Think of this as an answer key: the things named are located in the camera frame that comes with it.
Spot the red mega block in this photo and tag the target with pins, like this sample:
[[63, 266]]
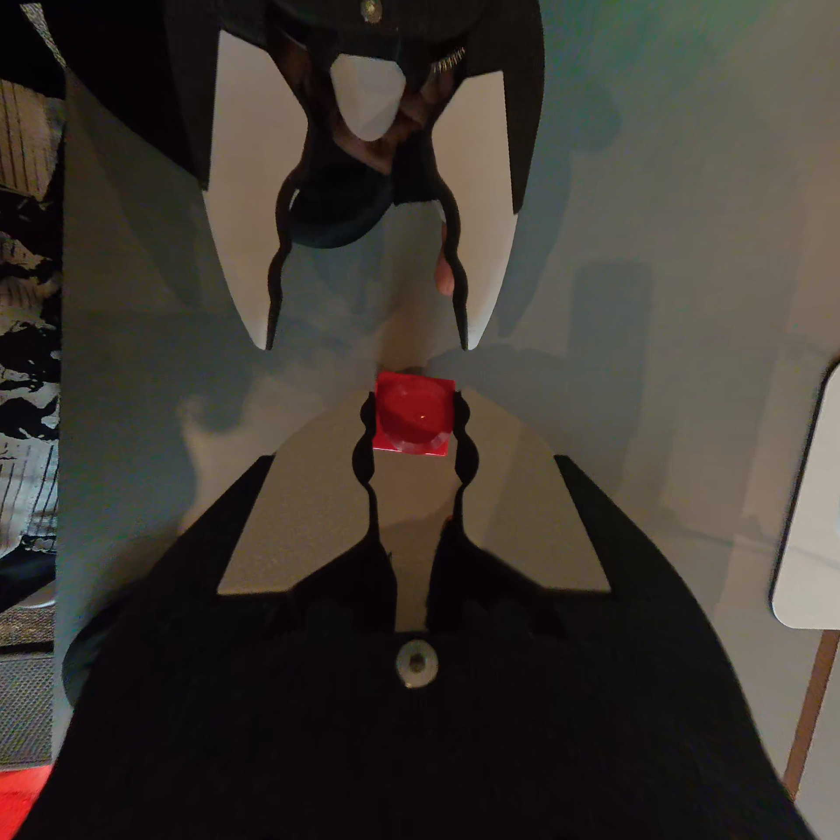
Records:
[[413, 410]]

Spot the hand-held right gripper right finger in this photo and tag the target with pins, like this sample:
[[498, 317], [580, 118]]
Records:
[[525, 525]]

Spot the person's left forearm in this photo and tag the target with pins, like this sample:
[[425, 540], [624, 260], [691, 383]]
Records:
[[118, 65]]

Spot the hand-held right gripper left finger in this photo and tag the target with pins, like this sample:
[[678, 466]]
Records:
[[308, 518]]

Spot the white tray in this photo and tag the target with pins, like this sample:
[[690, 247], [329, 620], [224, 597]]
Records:
[[814, 525]]

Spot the person's left hand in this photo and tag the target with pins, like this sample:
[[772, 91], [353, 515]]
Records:
[[445, 275]]

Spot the black and white printed shirt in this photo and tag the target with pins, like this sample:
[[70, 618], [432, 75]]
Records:
[[29, 328]]

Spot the orange traffic cone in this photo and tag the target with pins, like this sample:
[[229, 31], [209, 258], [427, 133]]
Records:
[[19, 807]]

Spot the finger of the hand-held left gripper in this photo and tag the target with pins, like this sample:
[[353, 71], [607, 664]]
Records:
[[243, 164], [479, 184]]

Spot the person's mesh office chair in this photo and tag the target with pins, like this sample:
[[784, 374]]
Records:
[[26, 709]]

